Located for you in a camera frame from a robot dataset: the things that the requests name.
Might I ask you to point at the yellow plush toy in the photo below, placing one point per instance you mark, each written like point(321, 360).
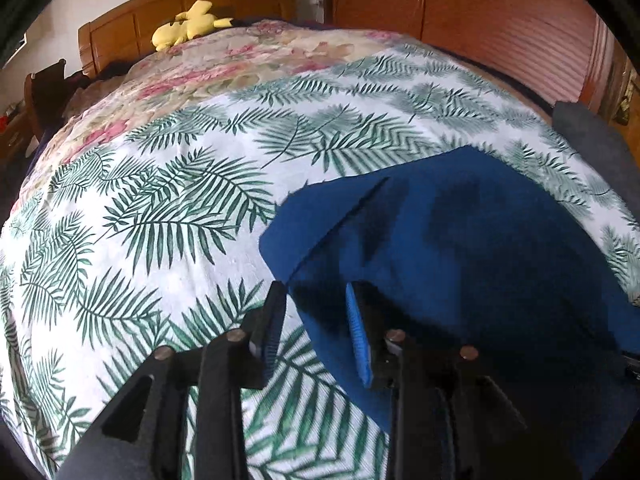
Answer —
point(187, 25)

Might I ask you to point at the blue suit jacket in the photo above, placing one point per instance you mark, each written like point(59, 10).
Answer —
point(475, 260)

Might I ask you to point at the wooden wardrobe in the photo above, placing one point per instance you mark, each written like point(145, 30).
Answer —
point(475, 15)

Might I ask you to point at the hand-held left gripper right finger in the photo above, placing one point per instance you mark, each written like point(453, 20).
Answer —
point(357, 330)

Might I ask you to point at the floral quilt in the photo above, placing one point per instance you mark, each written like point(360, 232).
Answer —
point(200, 70)

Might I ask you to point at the wooden headboard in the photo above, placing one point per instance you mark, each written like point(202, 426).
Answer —
point(135, 15)

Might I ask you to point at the dark wooden chair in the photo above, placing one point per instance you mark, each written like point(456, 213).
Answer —
point(45, 95)

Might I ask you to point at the leaf print bed sheet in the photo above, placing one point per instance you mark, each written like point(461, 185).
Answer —
point(175, 210)

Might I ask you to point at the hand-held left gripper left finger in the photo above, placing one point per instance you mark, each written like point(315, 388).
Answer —
point(267, 330)

